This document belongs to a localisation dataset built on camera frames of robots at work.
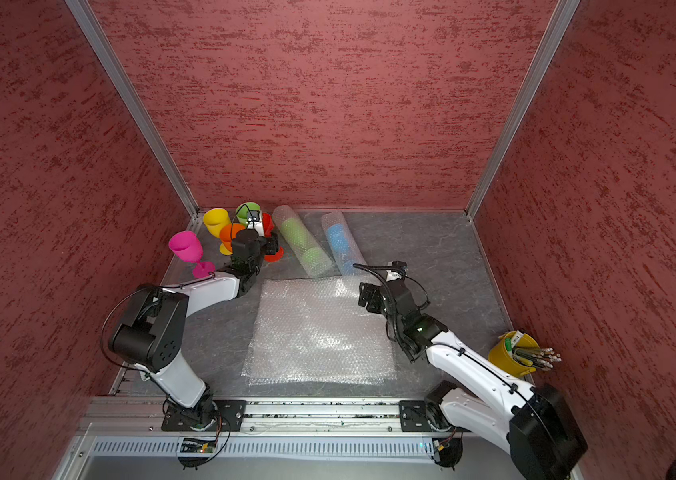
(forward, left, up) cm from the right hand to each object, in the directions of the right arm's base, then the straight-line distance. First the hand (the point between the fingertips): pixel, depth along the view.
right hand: (371, 293), depth 83 cm
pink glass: (+18, +58, +2) cm, 60 cm away
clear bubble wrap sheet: (-6, +18, -10) cm, 21 cm away
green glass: (+16, +18, -5) cm, 25 cm away
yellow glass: (+29, +52, +2) cm, 59 cm away
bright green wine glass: (+34, +43, +2) cm, 55 cm away
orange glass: (+22, +45, +3) cm, 50 cm away
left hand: (+21, +33, +4) cm, 39 cm away
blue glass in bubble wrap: (+23, +9, -5) cm, 25 cm away
